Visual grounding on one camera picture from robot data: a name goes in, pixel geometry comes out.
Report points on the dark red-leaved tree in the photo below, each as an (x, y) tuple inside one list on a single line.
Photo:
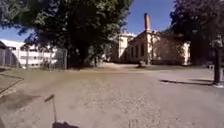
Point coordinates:
[(196, 23)]

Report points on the pale gravel path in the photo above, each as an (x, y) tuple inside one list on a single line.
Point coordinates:
[(126, 96)]

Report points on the dry grass patch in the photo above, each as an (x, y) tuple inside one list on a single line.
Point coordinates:
[(8, 81)]

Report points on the long white building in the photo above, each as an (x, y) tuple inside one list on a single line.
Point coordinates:
[(33, 55)]

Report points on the black lamp post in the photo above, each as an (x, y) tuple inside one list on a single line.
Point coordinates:
[(217, 63)]

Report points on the yellow building with brick chimney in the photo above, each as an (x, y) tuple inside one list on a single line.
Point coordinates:
[(160, 46)]

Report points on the large green tree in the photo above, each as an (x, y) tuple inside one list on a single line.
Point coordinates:
[(76, 23)]

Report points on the tall yellow building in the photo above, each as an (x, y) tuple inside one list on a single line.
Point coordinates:
[(122, 46)]

